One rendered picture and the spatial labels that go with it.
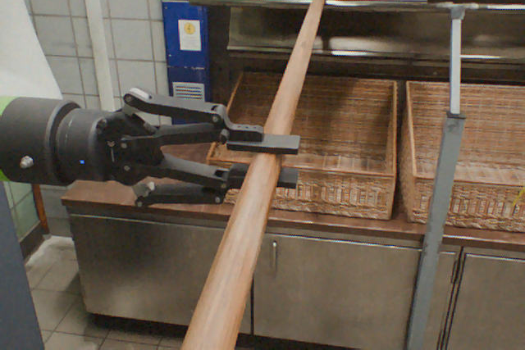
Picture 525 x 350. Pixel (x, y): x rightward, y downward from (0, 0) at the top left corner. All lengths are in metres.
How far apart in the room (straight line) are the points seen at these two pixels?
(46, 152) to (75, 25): 1.61
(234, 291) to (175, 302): 1.51
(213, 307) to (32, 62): 0.47
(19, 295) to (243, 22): 1.13
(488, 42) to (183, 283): 1.27
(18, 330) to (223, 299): 1.13
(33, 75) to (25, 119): 0.16
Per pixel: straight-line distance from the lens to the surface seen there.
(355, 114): 1.89
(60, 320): 2.20
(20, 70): 0.72
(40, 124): 0.56
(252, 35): 1.91
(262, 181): 0.46
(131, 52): 2.07
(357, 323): 1.78
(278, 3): 1.50
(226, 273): 0.36
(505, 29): 1.94
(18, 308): 1.42
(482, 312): 1.76
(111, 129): 0.55
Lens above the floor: 1.43
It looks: 27 degrees down
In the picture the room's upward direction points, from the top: straight up
